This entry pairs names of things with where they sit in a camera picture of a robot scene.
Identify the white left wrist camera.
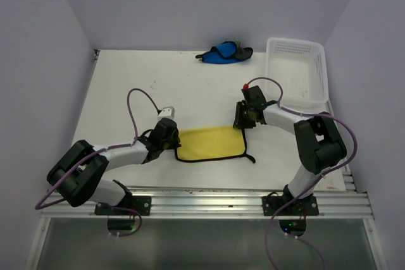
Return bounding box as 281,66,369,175
158,106,175,120

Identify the blue towel dark trim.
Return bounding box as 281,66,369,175
195,41,254,64

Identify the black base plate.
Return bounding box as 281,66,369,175
261,192,320,216
94,196,152,216

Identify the aluminium mounting rail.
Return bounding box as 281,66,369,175
40,187,376,220

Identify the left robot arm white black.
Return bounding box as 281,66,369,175
47,118,180,215

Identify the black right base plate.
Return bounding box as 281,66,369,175
261,192,320,216

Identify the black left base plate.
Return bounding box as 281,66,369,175
94,196,152,216

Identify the white plastic basket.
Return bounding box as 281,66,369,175
265,37,329,108

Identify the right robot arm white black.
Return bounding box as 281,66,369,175
233,84,347,215

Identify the yellow towel black trim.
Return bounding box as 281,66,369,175
175,126,256,163

